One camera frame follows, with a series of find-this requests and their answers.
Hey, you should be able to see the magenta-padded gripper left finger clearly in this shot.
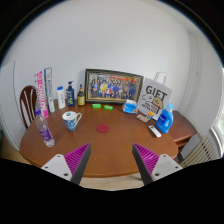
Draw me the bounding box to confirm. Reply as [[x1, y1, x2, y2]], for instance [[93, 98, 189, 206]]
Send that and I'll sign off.
[[41, 143, 92, 186]]

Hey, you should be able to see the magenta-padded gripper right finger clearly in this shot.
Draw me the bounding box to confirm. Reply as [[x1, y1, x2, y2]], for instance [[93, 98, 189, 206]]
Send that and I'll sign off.
[[131, 143, 184, 186]]

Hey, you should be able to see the clear purple-capped water bottle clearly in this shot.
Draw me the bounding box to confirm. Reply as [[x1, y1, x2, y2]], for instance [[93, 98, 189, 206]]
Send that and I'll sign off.
[[34, 108, 56, 148]]

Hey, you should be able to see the white remote control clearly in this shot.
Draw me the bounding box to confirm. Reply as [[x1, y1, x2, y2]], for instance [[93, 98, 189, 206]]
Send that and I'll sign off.
[[147, 125, 163, 138]]

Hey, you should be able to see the blue painted ceramic mug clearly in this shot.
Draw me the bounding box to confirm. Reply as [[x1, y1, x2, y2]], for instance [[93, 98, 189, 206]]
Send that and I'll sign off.
[[61, 111, 83, 132]]

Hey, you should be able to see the flat round red coaster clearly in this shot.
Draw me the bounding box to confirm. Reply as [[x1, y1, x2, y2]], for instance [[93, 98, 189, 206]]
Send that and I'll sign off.
[[96, 123, 111, 134]]

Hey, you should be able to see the blue detergent bottle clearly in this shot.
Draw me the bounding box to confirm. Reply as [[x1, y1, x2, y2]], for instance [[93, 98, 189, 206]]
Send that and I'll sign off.
[[155, 102, 175, 135]]

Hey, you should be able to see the small brown snack packet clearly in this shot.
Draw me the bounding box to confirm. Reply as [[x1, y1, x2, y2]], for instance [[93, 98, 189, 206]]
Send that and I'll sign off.
[[135, 113, 150, 124]]

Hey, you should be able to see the brown wooden side table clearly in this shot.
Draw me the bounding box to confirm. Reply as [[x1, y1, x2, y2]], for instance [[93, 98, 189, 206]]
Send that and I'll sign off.
[[168, 110, 198, 149]]

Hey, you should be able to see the white radiator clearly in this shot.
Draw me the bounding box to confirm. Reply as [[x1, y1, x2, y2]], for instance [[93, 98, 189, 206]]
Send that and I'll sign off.
[[179, 136, 218, 169]]

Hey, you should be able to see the blue tissue pack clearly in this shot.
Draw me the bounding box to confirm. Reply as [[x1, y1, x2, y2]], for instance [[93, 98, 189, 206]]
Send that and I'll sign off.
[[121, 99, 139, 115]]

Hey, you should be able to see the brown yellow-labelled bottle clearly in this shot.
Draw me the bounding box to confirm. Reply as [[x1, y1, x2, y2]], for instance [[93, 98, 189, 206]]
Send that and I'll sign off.
[[76, 84, 86, 107]]

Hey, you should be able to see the white blue-capped lotion bottle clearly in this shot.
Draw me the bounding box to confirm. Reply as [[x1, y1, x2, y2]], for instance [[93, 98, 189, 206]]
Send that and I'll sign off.
[[56, 86, 67, 110]]

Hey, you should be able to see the dark blue pump bottle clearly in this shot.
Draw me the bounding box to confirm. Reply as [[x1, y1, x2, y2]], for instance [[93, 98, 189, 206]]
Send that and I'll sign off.
[[66, 80, 76, 108]]

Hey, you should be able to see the white printed paper gift bag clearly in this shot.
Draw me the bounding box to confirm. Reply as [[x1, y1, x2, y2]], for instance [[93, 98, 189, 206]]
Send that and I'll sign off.
[[136, 71, 174, 121]]

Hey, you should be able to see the dark wooden chair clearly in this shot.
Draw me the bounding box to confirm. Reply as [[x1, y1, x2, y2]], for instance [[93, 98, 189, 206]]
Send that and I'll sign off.
[[19, 85, 38, 130]]

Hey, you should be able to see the pink shuttlecock tube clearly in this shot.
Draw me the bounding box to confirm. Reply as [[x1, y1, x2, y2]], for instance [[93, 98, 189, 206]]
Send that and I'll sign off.
[[33, 69, 50, 119]]

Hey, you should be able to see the white shuttlecock tube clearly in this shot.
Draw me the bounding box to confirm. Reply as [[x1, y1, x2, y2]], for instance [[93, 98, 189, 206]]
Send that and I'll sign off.
[[43, 66, 56, 114]]

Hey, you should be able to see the framed group photo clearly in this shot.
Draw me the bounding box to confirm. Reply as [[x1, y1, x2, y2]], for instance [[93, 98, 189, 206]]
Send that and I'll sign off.
[[83, 68, 145, 105]]

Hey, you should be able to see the white cabinet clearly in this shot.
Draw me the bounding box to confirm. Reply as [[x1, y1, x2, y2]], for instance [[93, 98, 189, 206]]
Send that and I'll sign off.
[[0, 60, 24, 149]]

